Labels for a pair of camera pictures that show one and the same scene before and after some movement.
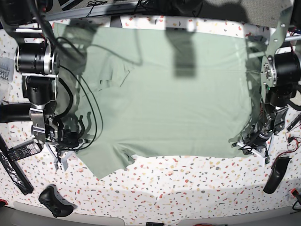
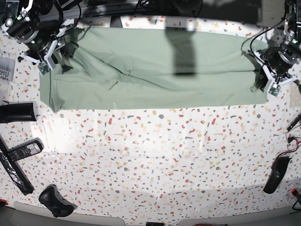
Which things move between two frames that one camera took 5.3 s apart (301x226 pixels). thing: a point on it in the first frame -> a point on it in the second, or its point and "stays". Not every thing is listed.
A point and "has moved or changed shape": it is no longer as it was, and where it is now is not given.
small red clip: [294, 192] stays
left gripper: [63, 139] -> [45, 52]
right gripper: [254, 141] -> [276, 65]
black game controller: [59, 206] stays
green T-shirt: [125, 93] has moved or changed shape
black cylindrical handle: [15, 112] stays
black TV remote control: [25, 150] stays
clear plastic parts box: [6, 68] stays
